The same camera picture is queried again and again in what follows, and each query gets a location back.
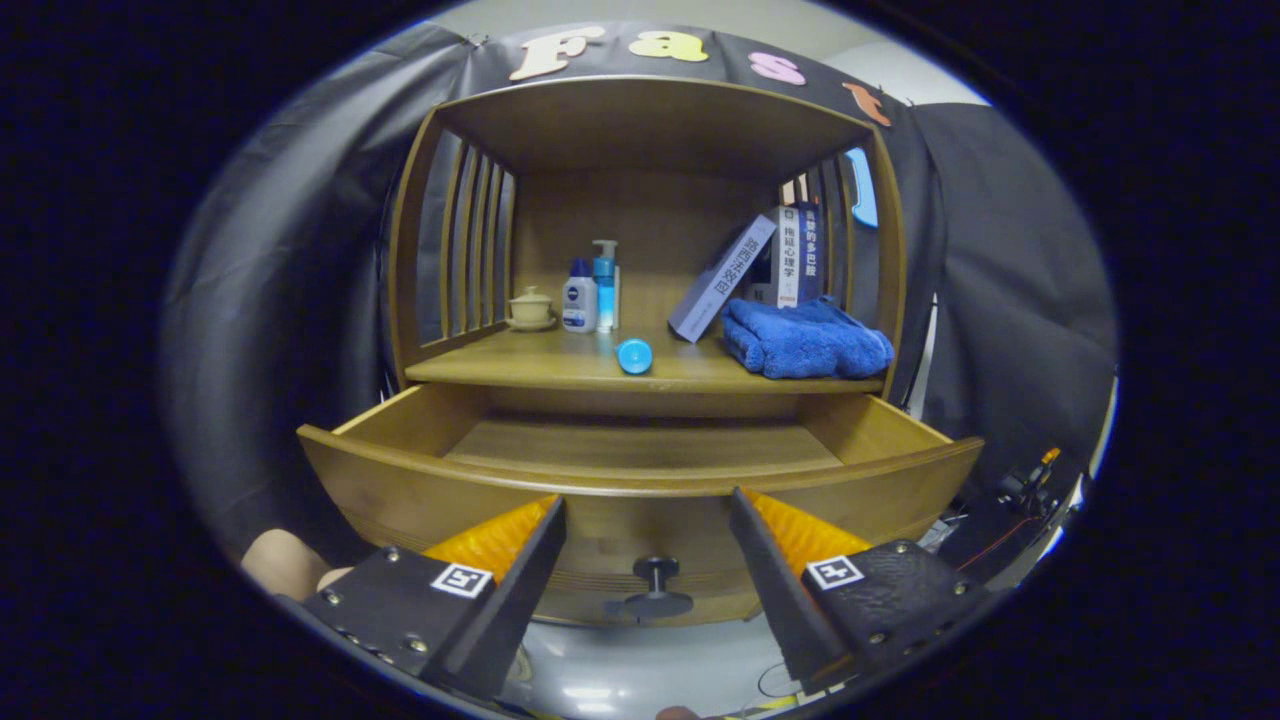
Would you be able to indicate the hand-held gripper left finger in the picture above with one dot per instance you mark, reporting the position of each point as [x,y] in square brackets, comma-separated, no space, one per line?
[510,610]

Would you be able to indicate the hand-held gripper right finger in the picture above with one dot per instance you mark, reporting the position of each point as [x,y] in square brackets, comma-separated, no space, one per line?
[778,590]

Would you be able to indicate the wooden drawer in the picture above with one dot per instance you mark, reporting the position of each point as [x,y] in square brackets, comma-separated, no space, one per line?
[650,525]

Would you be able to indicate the small blue round container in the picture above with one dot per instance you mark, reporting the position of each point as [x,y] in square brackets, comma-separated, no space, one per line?
[634,355]

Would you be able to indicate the wooden countertop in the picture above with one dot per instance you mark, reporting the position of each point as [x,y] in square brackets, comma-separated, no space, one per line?
[540,365]

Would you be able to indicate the wooden cabinet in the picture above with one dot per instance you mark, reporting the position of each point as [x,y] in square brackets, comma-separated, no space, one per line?
[640,120]

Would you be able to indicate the person's bare knee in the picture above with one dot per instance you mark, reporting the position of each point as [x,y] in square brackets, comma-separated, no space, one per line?
[335,578]
[285,565]

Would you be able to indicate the blue towel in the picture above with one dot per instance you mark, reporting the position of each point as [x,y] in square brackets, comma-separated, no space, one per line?
[805,340]

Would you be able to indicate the black and orange tool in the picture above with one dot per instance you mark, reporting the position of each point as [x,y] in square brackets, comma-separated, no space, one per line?
[1025,485]

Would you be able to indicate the tan lidded ceramic cup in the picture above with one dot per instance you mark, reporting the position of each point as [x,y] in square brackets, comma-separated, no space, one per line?
[531,308]

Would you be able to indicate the grey book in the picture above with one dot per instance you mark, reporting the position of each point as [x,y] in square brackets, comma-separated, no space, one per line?
[722,280]

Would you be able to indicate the white lotion bottle blue cap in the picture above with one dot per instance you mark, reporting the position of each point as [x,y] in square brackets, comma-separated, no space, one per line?
[579,300]

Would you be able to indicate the white book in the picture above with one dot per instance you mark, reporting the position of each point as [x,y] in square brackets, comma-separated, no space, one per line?
[790,255]

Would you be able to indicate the blue pump bottle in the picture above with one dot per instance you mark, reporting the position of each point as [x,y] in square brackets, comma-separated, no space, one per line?
[605,285]

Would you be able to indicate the dark blue book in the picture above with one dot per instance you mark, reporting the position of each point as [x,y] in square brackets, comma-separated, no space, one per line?
[810,250]

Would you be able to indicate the black backdrop cloth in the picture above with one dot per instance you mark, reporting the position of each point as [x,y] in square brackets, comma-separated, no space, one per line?
[300,250]

